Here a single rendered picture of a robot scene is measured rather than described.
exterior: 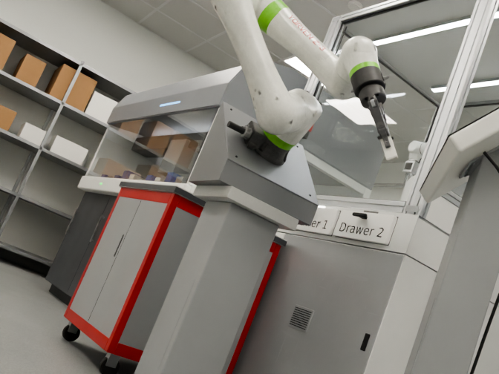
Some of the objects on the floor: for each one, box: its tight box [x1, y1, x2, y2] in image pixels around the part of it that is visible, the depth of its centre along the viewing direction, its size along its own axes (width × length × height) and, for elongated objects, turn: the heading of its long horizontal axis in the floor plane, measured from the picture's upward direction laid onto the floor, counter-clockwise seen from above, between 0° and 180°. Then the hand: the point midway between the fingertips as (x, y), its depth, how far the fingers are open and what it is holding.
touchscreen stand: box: [404, 153, 499, 374], centre depth 152 cm, size 50×45×102 cm
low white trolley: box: [62, 181, 287, 374], centre depth 264 cm, size 58×62×76 cm
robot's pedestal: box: [134, 186, 299, 374], centre depth 200 cm, size 30×30×76 cm
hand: (389, 149), depth 165 cm, fingers closed
